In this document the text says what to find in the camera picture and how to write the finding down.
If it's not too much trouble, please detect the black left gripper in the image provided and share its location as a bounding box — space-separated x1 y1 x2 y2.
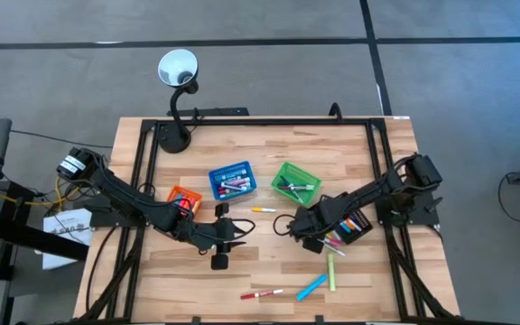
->
196 201 248 272

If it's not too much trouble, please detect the green thin marker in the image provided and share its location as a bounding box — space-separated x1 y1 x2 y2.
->
318 241 347 257

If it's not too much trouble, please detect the light green highlighter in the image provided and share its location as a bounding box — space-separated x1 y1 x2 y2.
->
327 252 337 293

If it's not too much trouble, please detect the orange plastic basket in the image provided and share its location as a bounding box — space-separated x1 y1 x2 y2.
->
166 184 204 216

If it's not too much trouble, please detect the black plastic basket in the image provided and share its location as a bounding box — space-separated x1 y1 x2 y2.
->
322 205 375 247

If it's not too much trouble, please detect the green plastic basket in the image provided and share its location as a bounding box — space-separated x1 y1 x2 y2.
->
271 162 323 209

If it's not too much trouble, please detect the blue plastic basket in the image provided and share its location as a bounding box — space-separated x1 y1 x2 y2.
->
209 160 257 201

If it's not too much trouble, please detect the black power strip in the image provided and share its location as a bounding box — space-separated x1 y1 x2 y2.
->
167 107 250 117

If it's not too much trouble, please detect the white paper sheet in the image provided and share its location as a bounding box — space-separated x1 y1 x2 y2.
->
42 208 93 271

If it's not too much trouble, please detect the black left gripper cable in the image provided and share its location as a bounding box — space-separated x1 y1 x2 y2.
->
230 218 256 240

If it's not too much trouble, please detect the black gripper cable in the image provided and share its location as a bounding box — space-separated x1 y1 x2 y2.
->
272 213 298 237
230 218 256 240

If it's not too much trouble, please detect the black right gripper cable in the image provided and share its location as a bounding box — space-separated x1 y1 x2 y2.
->
272 213 298 237

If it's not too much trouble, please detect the black aluminium table frame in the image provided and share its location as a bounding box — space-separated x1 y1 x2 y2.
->
74 116 460 324

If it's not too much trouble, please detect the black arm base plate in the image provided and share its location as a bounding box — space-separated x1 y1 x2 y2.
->
88 205 153 228
374 189 441 227

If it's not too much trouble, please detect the black cable loop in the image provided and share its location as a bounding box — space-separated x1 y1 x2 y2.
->
328 102 345 123

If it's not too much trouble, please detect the yellow cable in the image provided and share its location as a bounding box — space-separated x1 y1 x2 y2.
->
0 178 83 209

